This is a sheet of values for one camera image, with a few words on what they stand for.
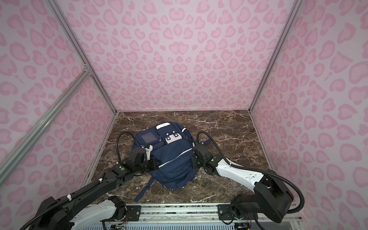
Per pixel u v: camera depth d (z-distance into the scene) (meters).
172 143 0.90
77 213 0.45
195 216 0.72
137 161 0.64
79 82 0.83
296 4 0.69
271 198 0.41
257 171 0.44
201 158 0.64
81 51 0.84
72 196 0.44
